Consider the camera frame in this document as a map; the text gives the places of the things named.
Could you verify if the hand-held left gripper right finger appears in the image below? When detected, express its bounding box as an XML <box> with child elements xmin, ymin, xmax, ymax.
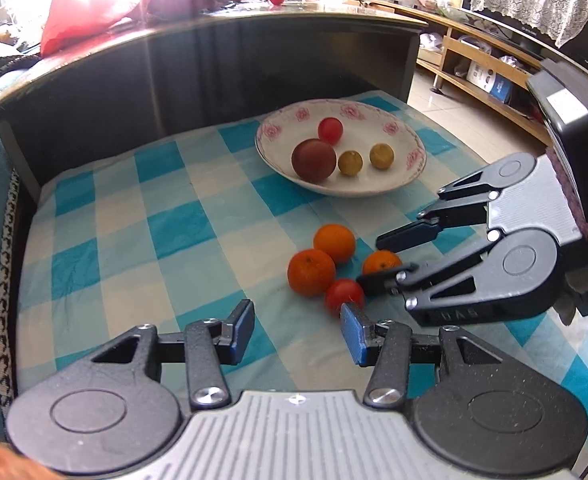
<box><xmin>339</xmin><ymin>302</ymin><xmax>507</xmax><ymax>409</ymax></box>

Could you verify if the red cherry tomato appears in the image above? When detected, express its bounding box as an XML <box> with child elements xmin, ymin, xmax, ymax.
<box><xmin>317</xmin><ymin>117</ymin><xmax>345</xmax><ymax>145</ymax></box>

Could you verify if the small orange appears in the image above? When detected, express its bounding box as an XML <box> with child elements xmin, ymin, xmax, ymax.
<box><xmin>362</xmin><ymin>250</ymin><xmax>404</xmax><ymax>277</ymax></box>

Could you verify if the black television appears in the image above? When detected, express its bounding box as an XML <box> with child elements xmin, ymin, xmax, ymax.
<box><xmin>461</xmin><ymin>0</ymin><xmax>588</xmax><ymax>77</ymax></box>

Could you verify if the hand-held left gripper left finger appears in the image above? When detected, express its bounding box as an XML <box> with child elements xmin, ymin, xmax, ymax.
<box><xmin>91</xmin><ymin>299</ymin><xmax>256</xmax><ymax>409</ymax></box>

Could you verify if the blue white checked tablecloth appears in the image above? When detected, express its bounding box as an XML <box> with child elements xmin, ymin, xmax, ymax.
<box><xmin>13</xmin><ymin>89</ymin><xmax>588</xmax><ymax>480</ymax></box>

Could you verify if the dark red plum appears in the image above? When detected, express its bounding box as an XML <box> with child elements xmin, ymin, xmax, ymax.
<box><xmin>291</xmin><ymin>138</ymin><xmax>338</xmax><ymax>184</ymax></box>

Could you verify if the white bowl with pink flowers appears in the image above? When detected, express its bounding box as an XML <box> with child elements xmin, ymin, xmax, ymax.
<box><xmin>255</xmin><ymin>100</ymin><xmax>427</xmax><ymax>198</ymax></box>

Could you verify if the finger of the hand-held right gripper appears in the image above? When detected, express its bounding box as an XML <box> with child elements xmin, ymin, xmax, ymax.
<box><xmin>375</xmin><ymin>159</ymin><xmax>504</xmax><ymax>253</ymax></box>
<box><xmin>356</xmin><ymin>229</ymin><xmax>506</xmax><ymax>324</ymax></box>

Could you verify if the small yellow-brown round fruit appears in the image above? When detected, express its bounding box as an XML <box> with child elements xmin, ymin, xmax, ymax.
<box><xmin>369</xmin><ymin>143</ymin><xmax>395</xmax><ymax>170</ymax></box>
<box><xmin>337</xmin><ymin>150</ymin><xmax>364</xmax><ymax>177</ymax></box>

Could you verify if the white box with blue print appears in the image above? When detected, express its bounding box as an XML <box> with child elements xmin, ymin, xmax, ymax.
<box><xmin>466</xmin><ymin>60</ymin><xmax>500</xmax><ymax>92</ymax></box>

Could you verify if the large orange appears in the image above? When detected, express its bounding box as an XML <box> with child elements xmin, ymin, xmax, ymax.
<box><xmin>287</xmin><ymin>249</ymin><xmax>336</xmax><ymax>297</ymax></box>
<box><xmin>313</xmin><ymin>224</ymin><xmax>357</xmax><ymax>265</ymax></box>

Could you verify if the dark wooden coffee table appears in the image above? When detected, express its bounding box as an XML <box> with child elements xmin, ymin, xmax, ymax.
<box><xmin>0</xmin><ymin>0</ymin><xmax>430</xmax><ymax>202</ymax></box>

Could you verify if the light wooden television cabinet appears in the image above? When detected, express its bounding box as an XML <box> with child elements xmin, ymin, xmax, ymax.
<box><xmin>346</xmin><ymin>0</ymin><xmax>561</xmax><ymax>147</ymax></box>

